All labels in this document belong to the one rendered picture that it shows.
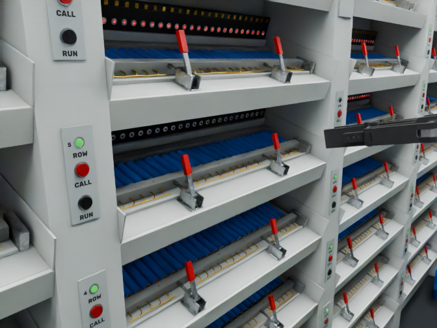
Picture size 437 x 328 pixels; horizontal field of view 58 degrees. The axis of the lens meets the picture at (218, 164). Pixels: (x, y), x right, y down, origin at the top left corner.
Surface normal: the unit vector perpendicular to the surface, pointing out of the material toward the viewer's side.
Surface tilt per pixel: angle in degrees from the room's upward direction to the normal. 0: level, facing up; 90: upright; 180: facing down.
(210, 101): 109
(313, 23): 90
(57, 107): 90
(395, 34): 90
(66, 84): 90
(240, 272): 19
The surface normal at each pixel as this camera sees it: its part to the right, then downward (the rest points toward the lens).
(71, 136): 0.74, 0.16
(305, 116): -0.67, 0.19
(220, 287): 0.23, -0.87
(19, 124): 0.70, 0.47
